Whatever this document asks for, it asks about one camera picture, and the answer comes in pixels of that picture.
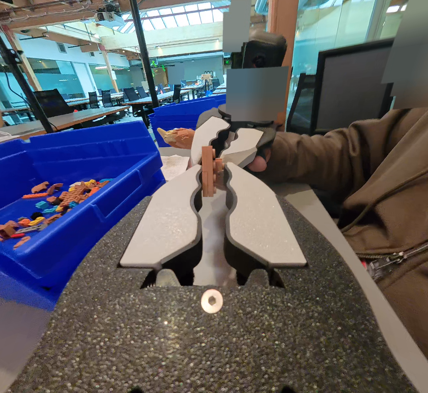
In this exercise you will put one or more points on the black office chair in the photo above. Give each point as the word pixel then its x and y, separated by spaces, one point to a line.
pixel 53 102
pixel 301 105
pixel 107 98
pixel 93 99

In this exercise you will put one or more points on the white ceiling projector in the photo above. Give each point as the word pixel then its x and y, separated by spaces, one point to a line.
pixel 108 17

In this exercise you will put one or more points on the person's right hand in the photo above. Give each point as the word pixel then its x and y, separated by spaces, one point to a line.
pixel 258 164

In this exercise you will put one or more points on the tan brown brick figure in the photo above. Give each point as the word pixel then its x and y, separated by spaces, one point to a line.
pixel 180 137

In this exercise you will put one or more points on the pile of loose toy bricks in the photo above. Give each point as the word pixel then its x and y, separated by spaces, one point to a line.
pixel 75 195

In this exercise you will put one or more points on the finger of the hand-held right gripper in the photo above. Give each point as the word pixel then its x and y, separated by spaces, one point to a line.
pixel 247 140
pixel 204 132

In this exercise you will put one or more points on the wooden column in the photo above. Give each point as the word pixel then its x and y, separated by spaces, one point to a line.
pixel 284 5

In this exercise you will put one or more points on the brick chunk with coloured studs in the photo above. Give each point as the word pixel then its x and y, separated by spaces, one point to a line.
pixel 208 179

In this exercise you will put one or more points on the white circle-patterned sheet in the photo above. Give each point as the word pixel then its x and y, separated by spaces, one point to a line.
pixel 174 167

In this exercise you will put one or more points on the long wooden desk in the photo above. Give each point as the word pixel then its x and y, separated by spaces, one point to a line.
pixel 147 100
pixel 77 117

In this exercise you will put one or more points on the small blue storage bin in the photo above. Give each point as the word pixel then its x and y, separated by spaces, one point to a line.
pixel 174 115

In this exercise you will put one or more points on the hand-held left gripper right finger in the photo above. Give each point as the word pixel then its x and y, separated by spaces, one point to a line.
pixel 264 229

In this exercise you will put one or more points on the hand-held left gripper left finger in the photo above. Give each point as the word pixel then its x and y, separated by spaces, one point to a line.
pixel 160 229

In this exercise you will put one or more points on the blue plastic bin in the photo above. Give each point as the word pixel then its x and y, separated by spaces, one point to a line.
pixel 100 152

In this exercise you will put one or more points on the black stand bar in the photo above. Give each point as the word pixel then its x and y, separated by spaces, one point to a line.
pixel 30 92

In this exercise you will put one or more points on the black stand pole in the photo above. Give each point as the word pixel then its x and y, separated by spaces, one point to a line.
pixel 140 38

